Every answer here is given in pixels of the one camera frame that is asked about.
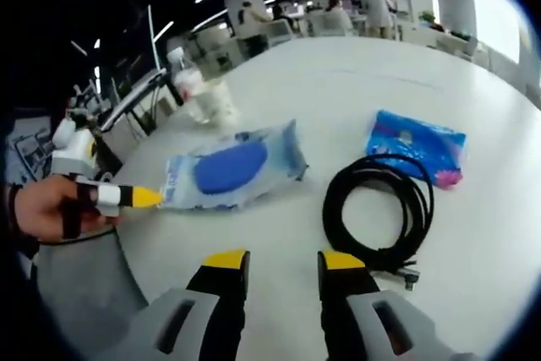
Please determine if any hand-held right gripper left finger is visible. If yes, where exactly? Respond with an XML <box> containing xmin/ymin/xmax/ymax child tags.
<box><xmin>126</xmin><ymin>249</ymin><xmax>251</xmax><ymax>361</ymax></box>

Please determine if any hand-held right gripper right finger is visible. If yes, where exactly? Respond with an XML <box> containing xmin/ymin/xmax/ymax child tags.
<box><xmin>317</xmin><ymin>249</ymin><xmax>473</xmax><ymax>361</ymax></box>

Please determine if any black cable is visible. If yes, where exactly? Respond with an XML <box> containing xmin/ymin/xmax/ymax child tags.
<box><xmin>321</xmin><ymin>153</ymin><xmax>436</xmax><ymax>293</ymax></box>

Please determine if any translucent blue wet wipes packet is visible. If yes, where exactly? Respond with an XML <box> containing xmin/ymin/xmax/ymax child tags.
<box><xmin>161</xmin><ymin>118</ymin><xmax>310</xmax><ymax>213</ymax></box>

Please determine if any clear plastic water bottle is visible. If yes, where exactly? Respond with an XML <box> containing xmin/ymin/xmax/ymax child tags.
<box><xmin>166</xmin><ymin>46</ymin><xmax>212</xmax><ymax>124</ymax></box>

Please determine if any white paper cup green print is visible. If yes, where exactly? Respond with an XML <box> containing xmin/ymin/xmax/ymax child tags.
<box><xmin>192</xmin><ymin>79</ymin><xmax>243</xmax><ymax>128</ymax></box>

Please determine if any blue tissue packet pink end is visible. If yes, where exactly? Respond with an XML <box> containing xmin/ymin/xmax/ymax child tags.
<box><xmin>364</xmin><ymin>109</ymin><xmax>467</xmax><ymax>191</ymax></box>

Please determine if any person's left hand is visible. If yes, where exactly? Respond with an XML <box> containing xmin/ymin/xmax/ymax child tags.
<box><xmin>12</xmin><ymin>175</ymin><xmax>126</xmax><ymax>243</ymax></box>

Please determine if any silver open laptop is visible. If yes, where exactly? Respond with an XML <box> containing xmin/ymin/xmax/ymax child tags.
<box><xmin>95</xmin><ymin>3</ymin><xmax>170</xmax><ymax>129</ymax></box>

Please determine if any grey chair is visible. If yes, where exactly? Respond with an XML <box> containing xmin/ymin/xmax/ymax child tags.
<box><xmin>36</xmin><ymin>225</ymin><xmax>151</xmax><ymax>336</ymax></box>

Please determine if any black laptop stand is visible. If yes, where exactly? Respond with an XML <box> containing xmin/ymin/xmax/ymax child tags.
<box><xmin>126</xmin><ymin>75</ymin><xmax>187</xmax><ymax>134</ymax></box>

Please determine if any white table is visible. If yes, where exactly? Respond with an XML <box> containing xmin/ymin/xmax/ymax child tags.
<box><xmin>101</xmin><ymin>35</ymin><xmax>541</xmax><ymax>361</ymax></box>

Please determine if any white office chair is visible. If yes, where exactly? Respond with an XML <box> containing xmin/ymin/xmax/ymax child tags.
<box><xmin>268</xmin><ymin>18</ymin><xmax>292</xmax><ymax>47</ymax></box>

